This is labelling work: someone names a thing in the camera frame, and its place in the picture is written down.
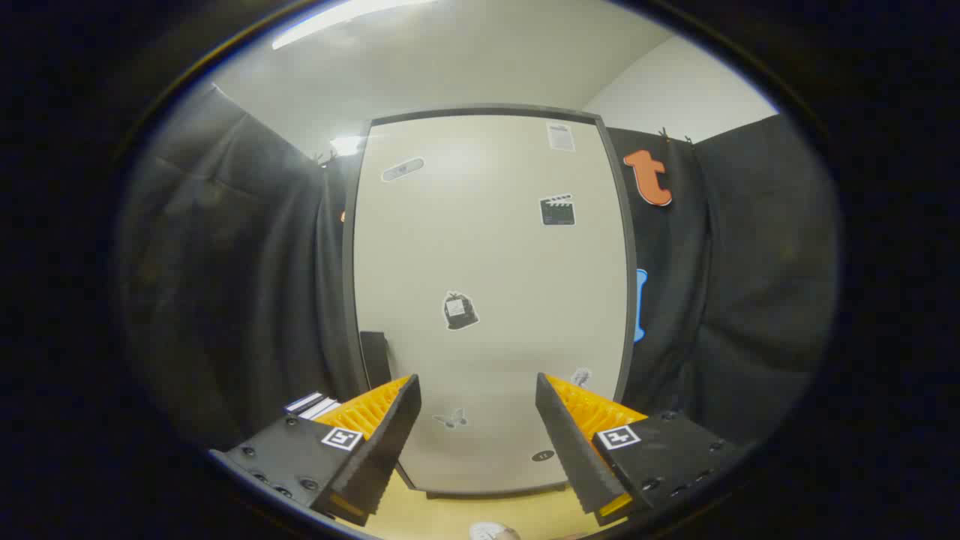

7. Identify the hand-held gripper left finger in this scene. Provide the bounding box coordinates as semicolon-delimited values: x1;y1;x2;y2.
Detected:
208;373;422;527

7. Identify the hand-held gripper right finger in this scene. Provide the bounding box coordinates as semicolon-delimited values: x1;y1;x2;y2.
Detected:
535;373;742;527

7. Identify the black door handle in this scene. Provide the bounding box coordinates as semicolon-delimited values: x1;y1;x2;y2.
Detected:
359;331;393;388

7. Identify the grey shoe cabinet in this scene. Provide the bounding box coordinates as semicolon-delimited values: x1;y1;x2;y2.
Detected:
341;103;639;500

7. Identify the black backdrop cloth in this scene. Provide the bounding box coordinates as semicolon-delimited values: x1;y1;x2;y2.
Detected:
120;82;841;460

